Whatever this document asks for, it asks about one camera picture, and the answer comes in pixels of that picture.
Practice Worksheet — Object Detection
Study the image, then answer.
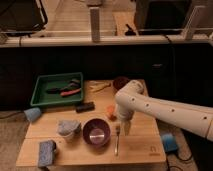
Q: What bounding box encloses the silver metal fork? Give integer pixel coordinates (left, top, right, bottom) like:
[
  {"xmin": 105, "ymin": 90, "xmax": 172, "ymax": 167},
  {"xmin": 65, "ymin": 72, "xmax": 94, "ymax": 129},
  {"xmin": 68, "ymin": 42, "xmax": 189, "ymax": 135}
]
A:
[{"xmin": 114, "ymin": 125, "xmax": 120, "ymax": 156}]

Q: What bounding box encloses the purple bowl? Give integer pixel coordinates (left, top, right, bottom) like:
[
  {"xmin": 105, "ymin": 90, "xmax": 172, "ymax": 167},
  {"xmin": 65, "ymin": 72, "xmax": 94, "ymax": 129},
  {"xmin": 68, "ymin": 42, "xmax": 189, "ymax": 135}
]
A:
[{"xmin": 83, "ymin": 118, "xmax": 111, "ymax": 147}]

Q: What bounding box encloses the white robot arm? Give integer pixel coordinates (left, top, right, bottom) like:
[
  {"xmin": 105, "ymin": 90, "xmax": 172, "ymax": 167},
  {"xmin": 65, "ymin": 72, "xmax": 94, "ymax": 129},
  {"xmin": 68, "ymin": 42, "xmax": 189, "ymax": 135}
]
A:
[{"xmin": 115, "ymin": 80, "xmax": 213, "ymax": 142}]

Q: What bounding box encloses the dark red bowl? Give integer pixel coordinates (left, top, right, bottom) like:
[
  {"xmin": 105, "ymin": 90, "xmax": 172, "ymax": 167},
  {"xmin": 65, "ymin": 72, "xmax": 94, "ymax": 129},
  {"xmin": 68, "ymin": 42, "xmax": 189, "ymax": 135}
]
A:
[{"xmin": 113, "ymin": 76, "xmax": 130, "ymax": 91}]

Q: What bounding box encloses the orange fruit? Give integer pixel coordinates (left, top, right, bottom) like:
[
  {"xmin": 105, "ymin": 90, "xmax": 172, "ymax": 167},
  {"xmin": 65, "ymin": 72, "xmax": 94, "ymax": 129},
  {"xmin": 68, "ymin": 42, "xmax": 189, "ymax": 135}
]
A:
[{"xmin": 106, "ymin": 105, "xmax": 116, "ymax": 121}]

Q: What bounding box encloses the blue device on floor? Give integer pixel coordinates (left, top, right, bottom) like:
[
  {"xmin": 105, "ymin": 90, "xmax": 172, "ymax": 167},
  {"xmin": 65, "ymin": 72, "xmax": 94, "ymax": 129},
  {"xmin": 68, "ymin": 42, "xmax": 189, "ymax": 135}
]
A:
[{"xmin": 161, "ymin": 133, "xmax": 178, "ymax": 153}]

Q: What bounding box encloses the grey folded cloth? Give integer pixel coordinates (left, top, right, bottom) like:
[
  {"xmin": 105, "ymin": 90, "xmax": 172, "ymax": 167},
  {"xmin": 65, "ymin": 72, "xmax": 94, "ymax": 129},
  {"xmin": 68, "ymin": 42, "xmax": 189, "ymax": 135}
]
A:
[{"xmin": 57, "ymin": 120, "xmax": 81, "ymax": 142}]

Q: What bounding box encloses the black green tool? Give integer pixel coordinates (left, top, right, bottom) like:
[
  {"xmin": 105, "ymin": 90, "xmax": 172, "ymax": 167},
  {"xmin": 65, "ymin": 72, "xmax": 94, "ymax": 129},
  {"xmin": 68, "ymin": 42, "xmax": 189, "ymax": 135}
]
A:
[{"xmin": 46, "ymin": 79, "xmax": 81, "ymax": 94}]

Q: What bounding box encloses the green plastic tray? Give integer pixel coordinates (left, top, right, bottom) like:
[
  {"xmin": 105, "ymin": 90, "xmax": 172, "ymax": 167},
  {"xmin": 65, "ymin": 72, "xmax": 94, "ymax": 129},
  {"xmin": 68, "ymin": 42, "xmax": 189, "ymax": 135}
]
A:
[{"xmin": 30, "ymin": 72, "xmax": 84, "ymax": 107}]

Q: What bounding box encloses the blue sponge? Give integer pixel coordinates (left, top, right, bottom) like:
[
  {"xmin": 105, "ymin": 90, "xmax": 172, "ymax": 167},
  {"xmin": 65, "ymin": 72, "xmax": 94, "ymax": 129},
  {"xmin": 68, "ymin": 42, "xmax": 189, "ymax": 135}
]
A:
[{"xmin": 38, "ymin": 140, "xmax": 56, "ymax": 167}]

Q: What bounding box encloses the light blue cup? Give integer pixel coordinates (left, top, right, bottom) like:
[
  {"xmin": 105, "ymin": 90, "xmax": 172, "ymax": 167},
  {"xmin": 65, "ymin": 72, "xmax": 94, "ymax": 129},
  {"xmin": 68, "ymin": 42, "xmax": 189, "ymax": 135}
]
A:
[{"xmin": 24, "ymin": 107, "xmax": 42, "ymax": 122}]

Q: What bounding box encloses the black monitor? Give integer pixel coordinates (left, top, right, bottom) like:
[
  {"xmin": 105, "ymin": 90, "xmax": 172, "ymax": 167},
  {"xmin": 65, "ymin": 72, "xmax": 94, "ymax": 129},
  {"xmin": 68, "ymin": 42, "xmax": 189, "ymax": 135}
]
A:
[{"xmin": 0, "ymin": 0, "xmax": 48, "ymax": 32}]

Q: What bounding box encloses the red handled tool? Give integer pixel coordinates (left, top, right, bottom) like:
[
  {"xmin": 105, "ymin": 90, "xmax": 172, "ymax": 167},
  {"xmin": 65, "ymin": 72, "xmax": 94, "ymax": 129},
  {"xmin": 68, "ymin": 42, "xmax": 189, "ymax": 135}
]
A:
[{"xmin": 60, "ymin": 88, "xmax": 81, "ymax": 97}]

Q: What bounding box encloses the white angled post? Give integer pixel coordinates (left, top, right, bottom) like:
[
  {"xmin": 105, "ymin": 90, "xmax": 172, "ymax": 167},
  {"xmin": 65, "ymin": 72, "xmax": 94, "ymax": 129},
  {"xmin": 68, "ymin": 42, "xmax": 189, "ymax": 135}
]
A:
[{"xmin": 182, "ymin": 5, "xmax": 205, "ymax": 40}]

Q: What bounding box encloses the white horizontal rail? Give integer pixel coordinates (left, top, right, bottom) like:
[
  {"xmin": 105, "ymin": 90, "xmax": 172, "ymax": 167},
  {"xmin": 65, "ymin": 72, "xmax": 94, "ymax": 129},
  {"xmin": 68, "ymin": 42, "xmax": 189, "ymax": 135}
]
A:
[{"xmin": 0, "ymin": 34, "xmax": 213, "ymax": 48}]

